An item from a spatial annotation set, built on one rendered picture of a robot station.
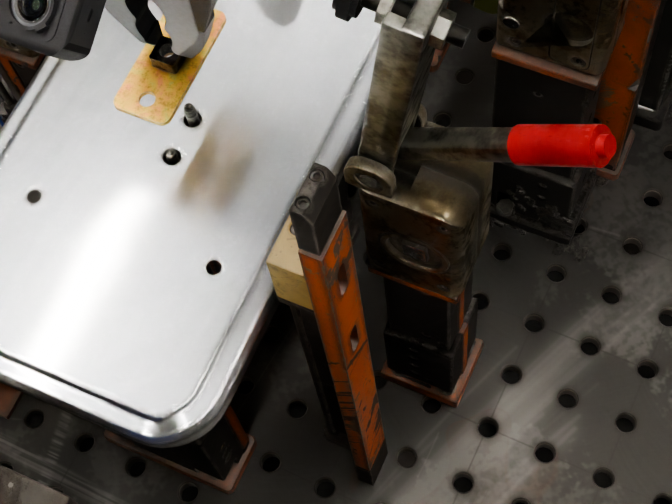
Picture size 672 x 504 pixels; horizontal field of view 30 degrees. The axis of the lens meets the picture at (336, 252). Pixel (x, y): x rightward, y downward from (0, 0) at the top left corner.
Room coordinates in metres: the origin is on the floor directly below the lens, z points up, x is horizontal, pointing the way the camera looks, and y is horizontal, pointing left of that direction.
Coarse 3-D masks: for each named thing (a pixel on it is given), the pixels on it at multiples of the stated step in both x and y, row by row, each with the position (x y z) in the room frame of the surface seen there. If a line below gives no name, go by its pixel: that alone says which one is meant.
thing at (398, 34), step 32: (352, 0) 0.35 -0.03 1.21; (384, 0) 0.35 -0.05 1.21; (416, 0) 0.34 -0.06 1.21; (384, 32) 0.33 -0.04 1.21; (416, 32) 0.32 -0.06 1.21; (448, 32) 0.33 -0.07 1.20; (384, 64) 0.33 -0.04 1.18; (416, 64) 0.32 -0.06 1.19; (384, 96) 0.33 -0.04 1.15; (416, 96) 0.34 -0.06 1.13; (384, 128) 0.33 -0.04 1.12; (384, 160) 0.33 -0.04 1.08
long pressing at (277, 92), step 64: (256, 0) 0.51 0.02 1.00; (320, 0) 0.50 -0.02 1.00; (64, 64) 0.49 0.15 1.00; (128, 64) 0.48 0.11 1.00; (256, 64) 0.46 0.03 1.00; (320, 64) 0.45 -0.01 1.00; (64, 128) 0.44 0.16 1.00; (128, 128) 0.43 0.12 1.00; (192, 128) 0.42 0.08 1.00; (256, 128) 0.42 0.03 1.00; (320, 128) 0.41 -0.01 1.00; (0, 192) 0.41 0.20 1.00; (64, 192) 0.40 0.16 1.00; (128, 192) 0.39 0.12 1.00; (192, 192) 0.38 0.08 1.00; (256, 192) 0.37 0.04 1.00; (0, 256) 0.36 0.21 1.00; (64, 256) 0.35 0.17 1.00; (128, 256) 0.34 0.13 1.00; (192, 256) 0.33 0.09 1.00; (256, 256) 0.33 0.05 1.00; (0, 320) 0.32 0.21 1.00; (64, 320) 0.31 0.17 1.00; (128, 320) 0.30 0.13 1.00; (192, 320) 0.29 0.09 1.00; (256, 320) 0.28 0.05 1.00; (64, 384) 0.27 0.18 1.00; (128, 384) 0.26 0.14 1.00; (192, 384) 0.25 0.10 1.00
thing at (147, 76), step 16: (224, 16) 0.45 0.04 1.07; (144, 48) 0.44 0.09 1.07; (160, 48) 0.43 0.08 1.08; (208, 48) 0.43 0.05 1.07; (144, 64) 0.43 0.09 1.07; (160, 64) 0.42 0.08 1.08; (176, 64) 0.42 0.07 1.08; (192, 64) 0.42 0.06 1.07; (128, 80) 0.42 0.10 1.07; (144, 80) 0.42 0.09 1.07; (160, 80) 0.42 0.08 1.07; (176, 80) 0.42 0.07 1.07; (192, 80) 0.41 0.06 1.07; (128, 96) 0.41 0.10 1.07; (160, 96) 0.41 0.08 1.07; (176, 96) 0.40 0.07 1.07; (128, 112) 0.40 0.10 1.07; (144, 112) 0.40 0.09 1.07; (160, 112) 0.40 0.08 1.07
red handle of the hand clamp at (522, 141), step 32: (416, 128) 0.35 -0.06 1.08; (448, 128) 0.34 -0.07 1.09; (480, 128) 0.33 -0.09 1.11; (512, 128) 0.31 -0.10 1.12; (544, 128) 0.30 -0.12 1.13; (576, 128) 0.29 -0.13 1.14; (608, 128) 0.29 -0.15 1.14; (448, 160) 0.32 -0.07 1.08; (480, 160) 0.31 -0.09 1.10; (512, 160) 0.30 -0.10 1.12; (544, 160) 0.29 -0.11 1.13; (576, 160) 0.28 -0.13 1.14; (608, 160) 0.28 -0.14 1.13
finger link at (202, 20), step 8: (192, 0) 0.41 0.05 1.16; (200, 0) 0.40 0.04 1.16; (208, 0) 0.40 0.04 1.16; (216, 0) 0.41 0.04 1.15; (192, 8) 0.41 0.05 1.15; (200, 8) 0.41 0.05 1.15; (208, 8) 0.40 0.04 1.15; (200, 16) 0.41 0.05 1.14; (208, 16) 0.40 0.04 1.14; (200, 24) 0.41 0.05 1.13; (208, 24) 0.41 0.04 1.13
